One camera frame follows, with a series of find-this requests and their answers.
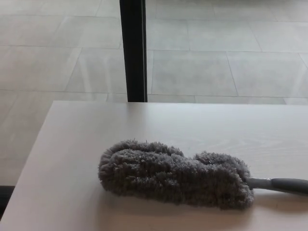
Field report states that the black vertical window frame post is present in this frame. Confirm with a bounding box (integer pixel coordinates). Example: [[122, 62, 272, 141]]
[[119, 0, 148, 103]]

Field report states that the grey fluffy microfibre duster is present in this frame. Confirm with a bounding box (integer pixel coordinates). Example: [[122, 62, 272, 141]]
[[98, 138, 308, 210]]

